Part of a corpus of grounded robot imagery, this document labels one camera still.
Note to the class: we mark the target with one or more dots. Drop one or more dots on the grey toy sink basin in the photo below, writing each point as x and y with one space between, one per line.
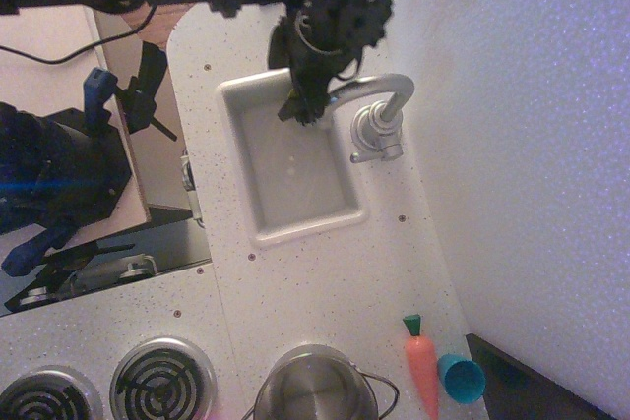
293 180

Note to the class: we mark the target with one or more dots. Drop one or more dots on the left black stove burner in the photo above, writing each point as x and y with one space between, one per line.
51 392

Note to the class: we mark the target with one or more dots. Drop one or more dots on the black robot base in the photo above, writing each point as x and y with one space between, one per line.
62 172

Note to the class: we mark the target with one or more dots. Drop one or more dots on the teal plastic cup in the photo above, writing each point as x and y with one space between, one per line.
462 379

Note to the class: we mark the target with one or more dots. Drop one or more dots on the orange toy carrot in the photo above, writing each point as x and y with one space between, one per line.
422 361

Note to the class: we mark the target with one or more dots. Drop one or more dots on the silver faucet base with lever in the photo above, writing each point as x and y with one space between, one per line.
374 137

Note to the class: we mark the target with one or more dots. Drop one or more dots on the black clamp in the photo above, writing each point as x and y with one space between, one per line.
138 100

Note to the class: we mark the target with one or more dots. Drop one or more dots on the stainless steel pot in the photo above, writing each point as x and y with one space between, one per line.
316 381

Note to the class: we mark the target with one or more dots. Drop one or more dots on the right black stove burner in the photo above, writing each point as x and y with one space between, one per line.
164 378

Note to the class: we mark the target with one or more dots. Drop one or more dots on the blue clamp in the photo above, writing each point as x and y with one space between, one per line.
98 87

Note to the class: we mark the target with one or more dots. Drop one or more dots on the black stove burner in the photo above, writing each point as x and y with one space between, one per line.
51 392
164 378

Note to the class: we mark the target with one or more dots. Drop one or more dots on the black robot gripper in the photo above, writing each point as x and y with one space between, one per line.
316 40

